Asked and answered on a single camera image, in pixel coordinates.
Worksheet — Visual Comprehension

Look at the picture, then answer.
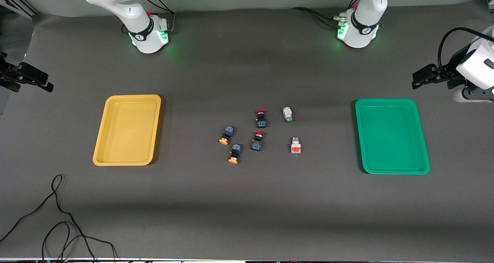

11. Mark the green plastic tray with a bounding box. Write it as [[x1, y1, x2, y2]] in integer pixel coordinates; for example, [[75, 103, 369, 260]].
[[355, 98, 431, 175]]

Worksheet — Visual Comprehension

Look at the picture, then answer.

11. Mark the yellow plastic tray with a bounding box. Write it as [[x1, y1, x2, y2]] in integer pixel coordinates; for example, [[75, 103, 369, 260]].
[[93, 95, 162, 166]]

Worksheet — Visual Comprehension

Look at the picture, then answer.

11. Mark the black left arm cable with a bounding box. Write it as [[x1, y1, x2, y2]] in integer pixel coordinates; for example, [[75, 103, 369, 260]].
[[438, 27, 494, 68]]

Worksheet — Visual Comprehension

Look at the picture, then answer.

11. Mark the aluminium frame rail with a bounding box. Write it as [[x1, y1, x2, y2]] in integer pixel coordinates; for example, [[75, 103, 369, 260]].
[[0, 0, 39, 18]]

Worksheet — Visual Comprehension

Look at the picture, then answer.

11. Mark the black base power cable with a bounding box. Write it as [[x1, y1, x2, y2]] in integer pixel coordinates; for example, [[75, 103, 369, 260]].
[[309, 10, 340, 27], [291, 7, 340, 20], [144, 0, 176, 34]]

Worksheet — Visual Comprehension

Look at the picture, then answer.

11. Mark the thin black loose cable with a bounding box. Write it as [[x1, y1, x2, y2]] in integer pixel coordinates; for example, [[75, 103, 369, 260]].
[[0, 174, 117, 261]]

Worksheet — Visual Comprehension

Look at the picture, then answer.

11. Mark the yellow push button black body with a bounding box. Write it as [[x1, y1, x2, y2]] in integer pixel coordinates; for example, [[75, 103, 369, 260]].
[[219, 126, 235, 145], [228, 143, 242, 165]]

